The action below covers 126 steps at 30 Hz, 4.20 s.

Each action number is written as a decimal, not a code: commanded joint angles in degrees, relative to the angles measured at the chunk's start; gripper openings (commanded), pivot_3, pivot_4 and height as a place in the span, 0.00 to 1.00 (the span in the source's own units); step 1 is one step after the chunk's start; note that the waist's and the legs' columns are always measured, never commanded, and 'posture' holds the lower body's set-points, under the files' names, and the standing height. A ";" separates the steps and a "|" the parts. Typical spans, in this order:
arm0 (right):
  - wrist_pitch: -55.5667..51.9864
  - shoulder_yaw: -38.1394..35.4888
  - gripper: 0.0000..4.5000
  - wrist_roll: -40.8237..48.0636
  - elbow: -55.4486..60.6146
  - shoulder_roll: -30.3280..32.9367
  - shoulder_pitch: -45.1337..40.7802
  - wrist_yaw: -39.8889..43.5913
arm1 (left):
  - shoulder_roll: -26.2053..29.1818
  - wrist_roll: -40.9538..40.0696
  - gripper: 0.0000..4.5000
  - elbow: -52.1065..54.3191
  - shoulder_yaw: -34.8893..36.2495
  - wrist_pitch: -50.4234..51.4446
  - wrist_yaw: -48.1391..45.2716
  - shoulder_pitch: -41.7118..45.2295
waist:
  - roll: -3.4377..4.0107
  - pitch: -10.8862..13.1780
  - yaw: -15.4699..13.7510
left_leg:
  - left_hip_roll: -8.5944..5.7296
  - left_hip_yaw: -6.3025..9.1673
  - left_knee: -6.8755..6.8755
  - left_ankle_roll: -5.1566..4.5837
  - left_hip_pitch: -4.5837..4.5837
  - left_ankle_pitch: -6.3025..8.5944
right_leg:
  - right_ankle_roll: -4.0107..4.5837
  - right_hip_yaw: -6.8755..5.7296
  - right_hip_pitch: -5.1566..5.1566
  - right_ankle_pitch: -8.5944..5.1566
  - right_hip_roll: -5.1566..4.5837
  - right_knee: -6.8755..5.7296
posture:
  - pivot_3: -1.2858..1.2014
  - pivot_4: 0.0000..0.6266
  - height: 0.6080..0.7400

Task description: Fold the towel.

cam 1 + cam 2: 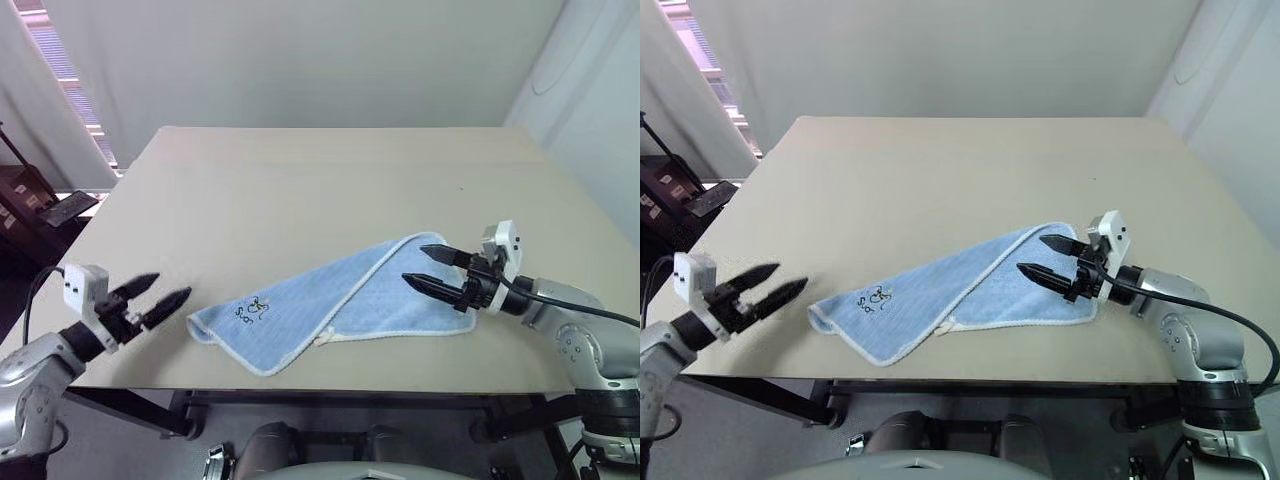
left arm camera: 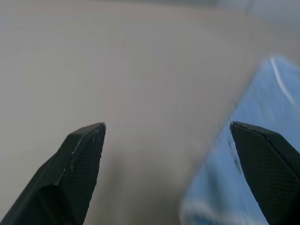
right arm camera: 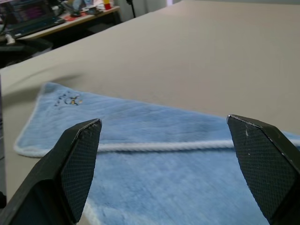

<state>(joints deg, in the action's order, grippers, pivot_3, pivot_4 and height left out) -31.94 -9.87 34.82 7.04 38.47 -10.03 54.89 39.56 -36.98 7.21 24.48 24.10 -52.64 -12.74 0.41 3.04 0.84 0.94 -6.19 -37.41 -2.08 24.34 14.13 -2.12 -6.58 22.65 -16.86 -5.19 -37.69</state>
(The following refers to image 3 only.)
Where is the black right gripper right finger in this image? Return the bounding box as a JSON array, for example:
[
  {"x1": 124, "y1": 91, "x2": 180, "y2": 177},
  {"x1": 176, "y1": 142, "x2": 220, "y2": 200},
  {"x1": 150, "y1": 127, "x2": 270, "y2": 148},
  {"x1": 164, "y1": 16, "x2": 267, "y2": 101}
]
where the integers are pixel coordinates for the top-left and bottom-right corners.
[{"x1": 226, "y1": 114, "x2": 300, "y2": 225}]

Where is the dark chair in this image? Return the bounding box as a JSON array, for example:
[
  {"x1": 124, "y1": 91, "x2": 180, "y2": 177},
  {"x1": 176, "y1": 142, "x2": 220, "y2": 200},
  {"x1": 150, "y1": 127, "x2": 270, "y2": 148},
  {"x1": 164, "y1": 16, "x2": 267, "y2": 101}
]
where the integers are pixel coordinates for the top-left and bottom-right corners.
[{"x1": 0, "y1": 38, "x2": 53, "y2": 68}]

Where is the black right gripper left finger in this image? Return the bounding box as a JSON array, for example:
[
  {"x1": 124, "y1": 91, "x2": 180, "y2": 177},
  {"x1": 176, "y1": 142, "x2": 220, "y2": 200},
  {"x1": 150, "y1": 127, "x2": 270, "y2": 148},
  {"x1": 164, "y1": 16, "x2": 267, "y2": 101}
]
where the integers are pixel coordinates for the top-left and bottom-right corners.
[{"x1": 0, "y1": 118, "x2": 103, "y2": 225}]

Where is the wooden desk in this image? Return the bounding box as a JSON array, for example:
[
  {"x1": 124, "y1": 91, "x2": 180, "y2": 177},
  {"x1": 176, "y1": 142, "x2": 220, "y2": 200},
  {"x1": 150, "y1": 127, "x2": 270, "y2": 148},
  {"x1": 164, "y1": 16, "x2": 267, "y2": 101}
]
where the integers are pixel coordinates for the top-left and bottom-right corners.
[{"x1": 16, "y1": 6, "x2": 121, "y2": 41}]

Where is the black laptop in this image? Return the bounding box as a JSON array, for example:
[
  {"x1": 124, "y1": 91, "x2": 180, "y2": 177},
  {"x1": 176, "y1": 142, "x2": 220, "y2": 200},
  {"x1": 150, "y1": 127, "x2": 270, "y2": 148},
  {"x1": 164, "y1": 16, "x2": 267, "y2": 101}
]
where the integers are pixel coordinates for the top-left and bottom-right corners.
[{"x1": 0, "y1": 0, "x2": 67, "y2": 39}]

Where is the black stand pole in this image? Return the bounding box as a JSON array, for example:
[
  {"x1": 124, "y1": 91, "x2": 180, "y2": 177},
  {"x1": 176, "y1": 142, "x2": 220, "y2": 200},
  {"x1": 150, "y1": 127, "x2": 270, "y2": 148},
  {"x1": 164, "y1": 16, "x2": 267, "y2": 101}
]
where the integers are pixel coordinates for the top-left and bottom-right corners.
[{"x1": 126, "y1": 0, "x2": 137, "y2": 18}]

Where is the light blue towel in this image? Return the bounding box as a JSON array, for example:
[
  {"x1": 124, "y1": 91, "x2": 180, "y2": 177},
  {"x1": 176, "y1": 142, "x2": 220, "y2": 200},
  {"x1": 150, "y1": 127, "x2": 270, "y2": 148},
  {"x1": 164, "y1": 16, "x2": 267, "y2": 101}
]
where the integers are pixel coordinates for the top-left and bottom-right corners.
[{"x1": 14, "y1": 82, "x2": 300, "y2": 225}]

